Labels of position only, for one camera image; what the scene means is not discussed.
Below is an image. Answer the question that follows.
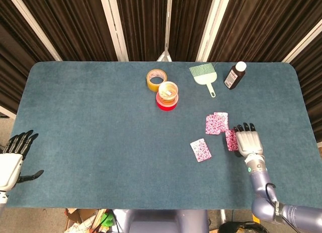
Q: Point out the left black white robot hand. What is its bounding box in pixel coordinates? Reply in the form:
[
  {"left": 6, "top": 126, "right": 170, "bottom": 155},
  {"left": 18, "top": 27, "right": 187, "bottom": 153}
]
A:
[{"left": 0, "top": 129, "right": 45, "bottom": 193}]

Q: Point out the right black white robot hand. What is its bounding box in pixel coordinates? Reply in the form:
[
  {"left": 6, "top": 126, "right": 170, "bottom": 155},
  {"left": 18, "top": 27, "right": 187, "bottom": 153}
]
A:
[{"left": 233, "top": 122, "right": 265, "bottom": 160}]

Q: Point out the light green hand brush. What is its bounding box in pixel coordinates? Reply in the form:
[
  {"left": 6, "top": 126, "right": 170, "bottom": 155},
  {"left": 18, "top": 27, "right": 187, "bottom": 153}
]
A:
[{"left": 189, "top": 62, "right": 217, "bottom": 99}]

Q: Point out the brown bottle white cap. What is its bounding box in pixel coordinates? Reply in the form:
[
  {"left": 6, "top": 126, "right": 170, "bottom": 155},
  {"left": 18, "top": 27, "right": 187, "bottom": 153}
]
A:
[{"left": 223, "top": 61, "right": 247, "bottom": 90}]

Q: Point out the black bag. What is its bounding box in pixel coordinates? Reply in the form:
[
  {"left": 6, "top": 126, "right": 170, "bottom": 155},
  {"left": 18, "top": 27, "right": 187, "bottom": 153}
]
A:
[{"left": 217, "top": 220, "right": 271, "bottom": 233}]

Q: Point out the cardboard box with clutter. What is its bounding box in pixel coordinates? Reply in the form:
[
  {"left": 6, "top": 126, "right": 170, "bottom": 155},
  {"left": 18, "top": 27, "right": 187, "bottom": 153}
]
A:
[{"left": 64, "top": 208, "right": 101, "bottom": 233}]

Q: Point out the red tape roll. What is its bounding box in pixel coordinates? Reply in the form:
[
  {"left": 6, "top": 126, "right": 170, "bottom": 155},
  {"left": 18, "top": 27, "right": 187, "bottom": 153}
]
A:
[{"left": 156, "top": 92, "right": 179, "bottom": 111}]

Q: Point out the blue table cloth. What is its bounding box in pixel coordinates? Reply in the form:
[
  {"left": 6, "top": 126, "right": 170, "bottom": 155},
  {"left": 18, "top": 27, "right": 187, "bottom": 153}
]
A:
[{"left": 5, "top": 61, "right": 318, "bottom": 210}]

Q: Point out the clear jar of rubber bands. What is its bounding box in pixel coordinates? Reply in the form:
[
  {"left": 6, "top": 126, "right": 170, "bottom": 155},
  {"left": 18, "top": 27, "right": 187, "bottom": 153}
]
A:
[{"left": 158, "top": 81, "right": 179, "bottom": 106}]

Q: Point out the bright green plastic object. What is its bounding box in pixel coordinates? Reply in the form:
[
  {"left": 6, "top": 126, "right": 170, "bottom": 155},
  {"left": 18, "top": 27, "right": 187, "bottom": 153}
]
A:
[{"left": 100, "top": 212, "right": 114, "bottom": 228}]

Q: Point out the yellow tape roll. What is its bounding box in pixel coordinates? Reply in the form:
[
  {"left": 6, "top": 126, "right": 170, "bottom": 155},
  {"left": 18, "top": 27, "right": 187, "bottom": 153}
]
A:
[{"left": 146, "top": 68, "right": 168, "bottom": 93}]

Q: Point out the grey robot torso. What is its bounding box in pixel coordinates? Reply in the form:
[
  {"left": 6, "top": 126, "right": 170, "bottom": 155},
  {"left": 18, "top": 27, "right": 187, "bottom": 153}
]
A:
[{"left": 113, "top": 209, "right": 210, "bottom": 233}]

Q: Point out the dark brown curtain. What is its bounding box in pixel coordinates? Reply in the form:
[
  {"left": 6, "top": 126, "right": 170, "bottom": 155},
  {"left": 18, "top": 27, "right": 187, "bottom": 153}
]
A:
[{"left": 0, "top": 0, "right": 322, "bottom": 128}]

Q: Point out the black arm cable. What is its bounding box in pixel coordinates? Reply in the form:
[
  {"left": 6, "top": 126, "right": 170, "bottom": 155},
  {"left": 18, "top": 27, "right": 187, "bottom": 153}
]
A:
[{"left": 265, "top": 182, "right": 302, "bottom": 233}]

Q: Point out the white frame post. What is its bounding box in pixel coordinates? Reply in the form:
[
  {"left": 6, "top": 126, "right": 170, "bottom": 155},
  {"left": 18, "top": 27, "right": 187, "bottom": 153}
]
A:
[
  {"left": 98, "top": 0, "right": 129, "bottom": 62},
  {"left": 195, "top": 0, "right": 232, "bottom": 62},
  {"left": 281, "top": 18, "right": 322, "bottom": 63},
  {"left": 5, "top": 0, "right": 63, "bottom": 61},
  {"left": 156, "top": 0, "right": 173, "bottom": 62}
]

